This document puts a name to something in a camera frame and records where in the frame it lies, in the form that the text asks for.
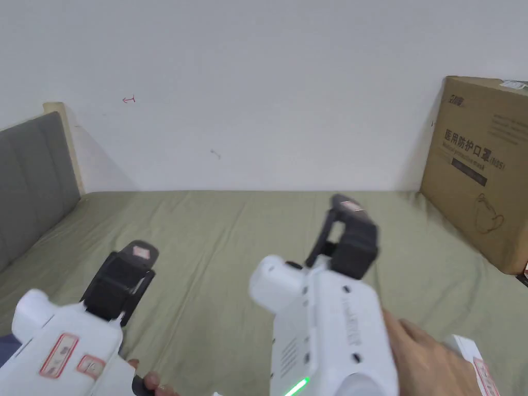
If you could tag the bed with pale green sheet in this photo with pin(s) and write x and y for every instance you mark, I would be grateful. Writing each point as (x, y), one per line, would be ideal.
(231, 231)

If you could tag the person's right hand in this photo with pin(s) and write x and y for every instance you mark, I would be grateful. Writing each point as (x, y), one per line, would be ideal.
(429, 367)

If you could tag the person's left hand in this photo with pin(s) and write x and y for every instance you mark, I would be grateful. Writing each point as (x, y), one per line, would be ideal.
(156, 385)

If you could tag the grey padded headboard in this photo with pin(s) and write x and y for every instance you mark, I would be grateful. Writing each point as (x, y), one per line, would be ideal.
(33, 173)

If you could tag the brown cardboard carton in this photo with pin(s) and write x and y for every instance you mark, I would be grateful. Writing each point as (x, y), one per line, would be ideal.
(474, 156)

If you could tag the dark blue garment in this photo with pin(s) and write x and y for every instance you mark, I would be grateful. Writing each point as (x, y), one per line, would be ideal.
(8, 350)

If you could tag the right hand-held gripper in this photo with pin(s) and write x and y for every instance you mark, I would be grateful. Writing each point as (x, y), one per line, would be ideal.
(330, 330)

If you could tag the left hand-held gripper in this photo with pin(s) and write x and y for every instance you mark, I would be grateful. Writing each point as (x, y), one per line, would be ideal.
(62, 354)

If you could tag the white box with red label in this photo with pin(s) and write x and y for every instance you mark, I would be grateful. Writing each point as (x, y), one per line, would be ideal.
(478, 367)

